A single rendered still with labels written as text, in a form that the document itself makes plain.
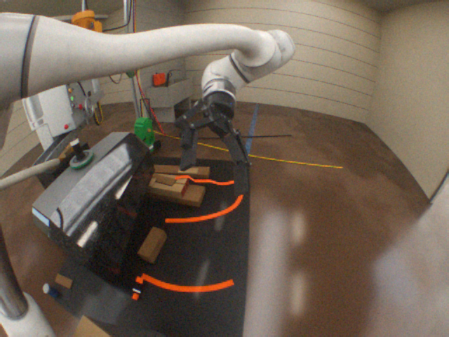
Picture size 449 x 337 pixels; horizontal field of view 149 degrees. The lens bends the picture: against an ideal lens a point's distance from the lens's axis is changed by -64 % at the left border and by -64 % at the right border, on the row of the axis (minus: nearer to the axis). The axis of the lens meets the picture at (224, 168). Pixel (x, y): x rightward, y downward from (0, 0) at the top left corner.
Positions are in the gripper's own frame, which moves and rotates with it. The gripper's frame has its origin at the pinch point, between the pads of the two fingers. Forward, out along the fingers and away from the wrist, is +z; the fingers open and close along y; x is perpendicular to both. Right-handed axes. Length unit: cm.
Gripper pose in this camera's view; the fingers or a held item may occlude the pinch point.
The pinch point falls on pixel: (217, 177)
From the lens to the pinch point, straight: 30.4
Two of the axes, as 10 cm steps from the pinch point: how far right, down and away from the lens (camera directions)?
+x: 7.5, -3.5, -5.6
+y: -6.6, -3.8, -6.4
